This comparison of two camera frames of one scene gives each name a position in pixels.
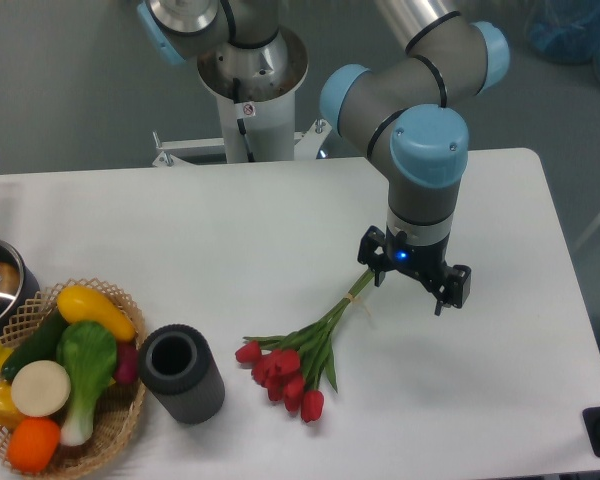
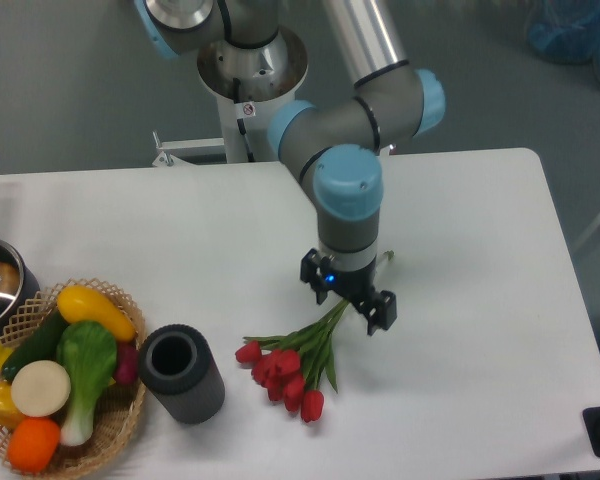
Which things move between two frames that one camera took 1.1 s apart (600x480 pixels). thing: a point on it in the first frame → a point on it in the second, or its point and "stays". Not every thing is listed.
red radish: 127,370 stays
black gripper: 428,261 → 354,285
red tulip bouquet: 290,365 stays
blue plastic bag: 577,32 stays
